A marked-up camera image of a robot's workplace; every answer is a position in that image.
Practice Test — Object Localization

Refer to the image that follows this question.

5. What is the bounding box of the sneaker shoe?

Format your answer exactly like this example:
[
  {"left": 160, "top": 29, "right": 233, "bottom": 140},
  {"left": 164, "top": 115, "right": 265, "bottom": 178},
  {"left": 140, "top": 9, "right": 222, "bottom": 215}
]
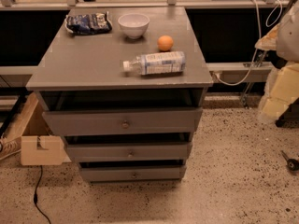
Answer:
[{"left": 0, "top": 138, "right": 21, "bottom": 161}]

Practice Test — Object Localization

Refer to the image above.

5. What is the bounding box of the cardboard box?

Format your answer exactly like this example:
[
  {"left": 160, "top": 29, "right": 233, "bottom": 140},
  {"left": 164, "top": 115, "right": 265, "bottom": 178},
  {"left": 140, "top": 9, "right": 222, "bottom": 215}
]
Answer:
[{"left": 1, "top": 93, "right": 70, "bottom": 166}]

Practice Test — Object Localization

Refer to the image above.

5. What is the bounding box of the orange fruit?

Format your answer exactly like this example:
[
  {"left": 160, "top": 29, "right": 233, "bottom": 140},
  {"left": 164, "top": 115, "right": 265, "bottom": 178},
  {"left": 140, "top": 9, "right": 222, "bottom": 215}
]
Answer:
[{"left": 157, "top": 35, "right": 174, "bottom": 51}]

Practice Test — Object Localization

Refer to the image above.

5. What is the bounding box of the grey bottom drawer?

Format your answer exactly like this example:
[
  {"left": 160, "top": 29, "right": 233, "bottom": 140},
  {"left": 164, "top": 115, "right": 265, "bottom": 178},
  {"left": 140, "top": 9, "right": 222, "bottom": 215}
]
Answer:
[{"left": 79, "top": 165, "right": 186, "bottom": 182}]

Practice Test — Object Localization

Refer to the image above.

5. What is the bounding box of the grey drawer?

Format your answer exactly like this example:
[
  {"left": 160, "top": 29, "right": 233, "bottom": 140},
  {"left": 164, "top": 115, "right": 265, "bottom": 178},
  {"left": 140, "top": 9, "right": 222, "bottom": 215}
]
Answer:
[
  {"left": 66, "top": 142, "right": 192, "bottom": 162},
  {"left": 43, "top": 108, "right": 202, "bottom": 136},
  {"left": 79, "top": 165, "right": 186, "bottom": 182}
]

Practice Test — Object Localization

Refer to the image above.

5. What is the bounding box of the grey middle drawer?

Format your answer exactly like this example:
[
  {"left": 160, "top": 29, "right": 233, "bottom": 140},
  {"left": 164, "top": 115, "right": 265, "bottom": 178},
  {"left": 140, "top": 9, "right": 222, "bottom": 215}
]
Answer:
[{"left": 66, "top": 142, "right": 192, "bottom": 162}]

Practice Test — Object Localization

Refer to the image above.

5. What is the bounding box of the clear plastic water bottle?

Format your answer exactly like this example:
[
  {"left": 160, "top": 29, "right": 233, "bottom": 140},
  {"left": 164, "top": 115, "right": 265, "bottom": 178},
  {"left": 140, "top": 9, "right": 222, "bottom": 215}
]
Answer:
[{"left": 122, "top": 51, "right": 186, "bottom": 76}]

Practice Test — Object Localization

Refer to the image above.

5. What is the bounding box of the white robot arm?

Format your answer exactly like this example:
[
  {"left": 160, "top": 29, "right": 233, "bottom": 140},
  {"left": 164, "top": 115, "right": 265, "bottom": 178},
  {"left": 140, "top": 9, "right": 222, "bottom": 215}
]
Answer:
[{"left": 255, "top": 4, "right": 299, "bottom": 123}]

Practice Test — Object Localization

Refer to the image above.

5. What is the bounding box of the slanted metal pole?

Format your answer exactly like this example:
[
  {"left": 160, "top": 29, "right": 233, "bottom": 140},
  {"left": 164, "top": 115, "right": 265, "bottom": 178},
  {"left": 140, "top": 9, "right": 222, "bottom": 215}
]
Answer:
[{"left": 240, "top": 51, "right": 267, "bottom": 108}]

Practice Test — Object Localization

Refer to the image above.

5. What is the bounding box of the black floor cable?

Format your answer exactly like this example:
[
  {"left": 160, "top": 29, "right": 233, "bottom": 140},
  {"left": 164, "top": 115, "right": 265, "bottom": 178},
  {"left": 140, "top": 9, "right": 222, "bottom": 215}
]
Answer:
[{"left": 33, "top": 165, "right": 52, "bottom": 224}]

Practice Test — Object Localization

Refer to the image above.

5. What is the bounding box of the blue chip bag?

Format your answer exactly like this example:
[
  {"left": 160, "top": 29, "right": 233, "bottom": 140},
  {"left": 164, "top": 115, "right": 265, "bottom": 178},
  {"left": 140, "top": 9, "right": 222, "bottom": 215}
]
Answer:
[{"left": 64, "top": 12, "right": 112, "bottom": 35}]

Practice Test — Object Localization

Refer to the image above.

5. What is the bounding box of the grey top drawer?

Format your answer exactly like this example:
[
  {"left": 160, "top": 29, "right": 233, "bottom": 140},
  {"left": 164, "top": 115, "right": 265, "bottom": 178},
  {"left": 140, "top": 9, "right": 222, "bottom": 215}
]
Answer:
[{"left": 43, "top": 108, "right": 202, "bottom": 136}]

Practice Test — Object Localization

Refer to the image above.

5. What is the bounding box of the grey metal railing beam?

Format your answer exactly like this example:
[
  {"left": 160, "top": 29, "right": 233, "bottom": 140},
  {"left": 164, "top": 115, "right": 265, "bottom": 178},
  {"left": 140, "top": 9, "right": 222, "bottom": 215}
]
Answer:
[{"left": 207, "top": 62, "right": 274, "bottom": 84}]

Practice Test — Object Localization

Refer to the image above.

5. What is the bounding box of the grey drawer cabinet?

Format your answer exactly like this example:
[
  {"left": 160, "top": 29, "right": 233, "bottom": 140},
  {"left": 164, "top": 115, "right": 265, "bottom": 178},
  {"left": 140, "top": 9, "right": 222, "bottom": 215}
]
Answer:
[{"left": 27, "top": 7, "right": 212, "bottom": 170}]

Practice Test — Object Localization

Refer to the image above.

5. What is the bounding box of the black tool on floor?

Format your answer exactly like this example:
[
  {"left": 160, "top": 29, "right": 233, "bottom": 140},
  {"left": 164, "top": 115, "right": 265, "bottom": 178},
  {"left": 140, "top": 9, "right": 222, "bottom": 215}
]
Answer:
[{"left": 281, "top": 151, "right": 299, "bottom": 171}]

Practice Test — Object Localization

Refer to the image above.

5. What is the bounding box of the white ceramic bowl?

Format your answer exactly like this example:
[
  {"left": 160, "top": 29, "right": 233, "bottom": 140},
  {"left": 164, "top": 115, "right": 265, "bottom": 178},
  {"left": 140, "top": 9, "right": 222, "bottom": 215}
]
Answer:
[{"left": 118, "top": 13, "right": 150, "bottom": 39}]

